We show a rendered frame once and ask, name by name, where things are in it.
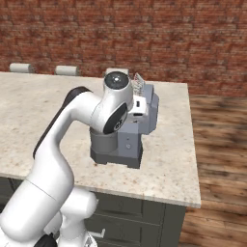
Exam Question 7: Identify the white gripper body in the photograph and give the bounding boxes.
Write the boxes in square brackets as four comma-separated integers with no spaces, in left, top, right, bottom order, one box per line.
[127,108,149,125]

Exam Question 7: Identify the grey stand mixer head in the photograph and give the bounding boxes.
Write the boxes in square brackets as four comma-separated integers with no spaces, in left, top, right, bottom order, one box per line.
[140,83,160,136]

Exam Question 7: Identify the grey mixer bowl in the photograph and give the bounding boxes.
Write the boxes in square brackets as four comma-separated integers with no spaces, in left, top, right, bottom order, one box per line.
[89,126,119,154]

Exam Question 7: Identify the dark green drawer front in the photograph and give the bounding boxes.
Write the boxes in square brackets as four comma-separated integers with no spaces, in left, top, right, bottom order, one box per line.
[84,213,164,247]
[92,191,167,226]

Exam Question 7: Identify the dark green island side panel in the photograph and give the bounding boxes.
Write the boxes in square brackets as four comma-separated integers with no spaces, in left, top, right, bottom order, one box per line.
[159,204,188,247]

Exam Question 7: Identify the dark green cupboard door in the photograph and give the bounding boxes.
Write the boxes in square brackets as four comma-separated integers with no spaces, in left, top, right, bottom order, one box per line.
[0,176,26,207]

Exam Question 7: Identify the wire whisk attachment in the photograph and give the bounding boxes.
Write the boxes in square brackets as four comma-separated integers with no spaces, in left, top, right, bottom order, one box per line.
[131,72,147,96]

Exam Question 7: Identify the white drawer handle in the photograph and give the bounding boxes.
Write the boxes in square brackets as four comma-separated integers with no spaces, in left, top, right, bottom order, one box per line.
[91,228,107,239]

